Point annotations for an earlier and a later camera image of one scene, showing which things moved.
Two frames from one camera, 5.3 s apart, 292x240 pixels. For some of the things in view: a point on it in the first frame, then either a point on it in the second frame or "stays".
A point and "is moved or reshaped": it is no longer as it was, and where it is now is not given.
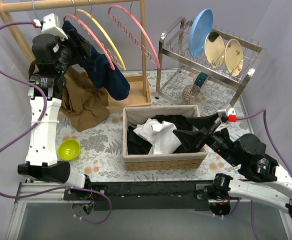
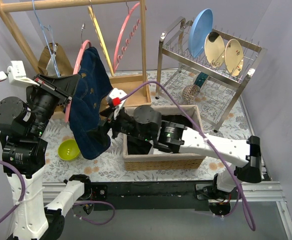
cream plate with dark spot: x=215 y=49 stays
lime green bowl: x=69 y=149 stays
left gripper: x=74 y=41 to x=53 y=88
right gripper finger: x=191 y=139 to x=107 y=112
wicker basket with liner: x=136 y=115 stays
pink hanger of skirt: x=129 y=35 to x=120 y=36
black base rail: x=140 y=196 stays
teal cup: x=200 y=79 stays
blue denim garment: x=102 y=72 to x=94 y=87
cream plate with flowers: x=234 y=56 stays
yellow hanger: x=105 y=35 is moved or reshaped
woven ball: x=189 y=93 stays
